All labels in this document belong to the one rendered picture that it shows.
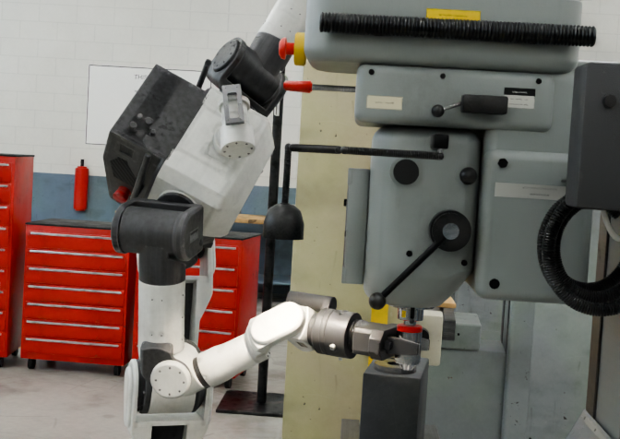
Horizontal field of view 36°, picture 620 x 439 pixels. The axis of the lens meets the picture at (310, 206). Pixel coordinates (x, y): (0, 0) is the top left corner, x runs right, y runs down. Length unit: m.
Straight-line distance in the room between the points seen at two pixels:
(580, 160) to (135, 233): 0.84
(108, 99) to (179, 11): 1.27
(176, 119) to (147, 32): 9.16
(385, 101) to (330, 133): 1.85
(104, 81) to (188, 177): 9.29
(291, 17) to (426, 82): 0.55
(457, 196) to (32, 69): 9.93
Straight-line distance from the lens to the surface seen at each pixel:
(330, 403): 3.59
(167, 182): 1.89
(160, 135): 1.92
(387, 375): 2.02
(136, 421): 2.30
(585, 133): 1.43
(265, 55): 2.08
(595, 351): 1.96
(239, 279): 6.31
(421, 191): 1.66
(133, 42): 11.12
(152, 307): 1.87
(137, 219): 1.84
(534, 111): 1.67
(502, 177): 1.66
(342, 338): 1.79
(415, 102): 1.64
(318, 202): 3.48
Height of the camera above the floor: 1.57
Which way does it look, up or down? 3 degrees down
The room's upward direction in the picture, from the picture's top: 3 degrees clockwise
